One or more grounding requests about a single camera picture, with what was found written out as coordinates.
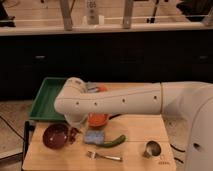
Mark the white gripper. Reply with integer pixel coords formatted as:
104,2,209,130
65,115,87,129

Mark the dark red grape bunch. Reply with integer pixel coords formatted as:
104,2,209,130
69,127,79,144

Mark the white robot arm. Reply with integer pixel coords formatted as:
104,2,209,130
54,77,213,171

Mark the orange bowl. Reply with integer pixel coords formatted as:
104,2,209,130
88,114,109,127

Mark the purple bowl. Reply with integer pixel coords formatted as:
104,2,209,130
42,123,68,149

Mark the blue sponge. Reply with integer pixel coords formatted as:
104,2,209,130
84,130,105,144

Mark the green plastic tray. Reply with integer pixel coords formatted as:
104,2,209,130
29,77,66,122

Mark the grey blue cloth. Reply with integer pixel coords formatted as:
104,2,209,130
86,82,99,93

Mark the silver fork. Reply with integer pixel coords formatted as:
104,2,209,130
86,151,123,162

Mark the orange fruit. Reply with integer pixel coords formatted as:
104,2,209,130
99,85,107,92

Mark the green chili pepper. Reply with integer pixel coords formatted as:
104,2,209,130
98,135,126,148

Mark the metal cup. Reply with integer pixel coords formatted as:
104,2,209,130
143,141,161,158

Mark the white remote device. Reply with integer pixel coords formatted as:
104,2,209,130
86,0,99,25

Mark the black handled brush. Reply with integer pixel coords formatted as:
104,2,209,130
109,114,121,120

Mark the black cable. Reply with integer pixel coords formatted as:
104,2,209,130
169,143,185,164

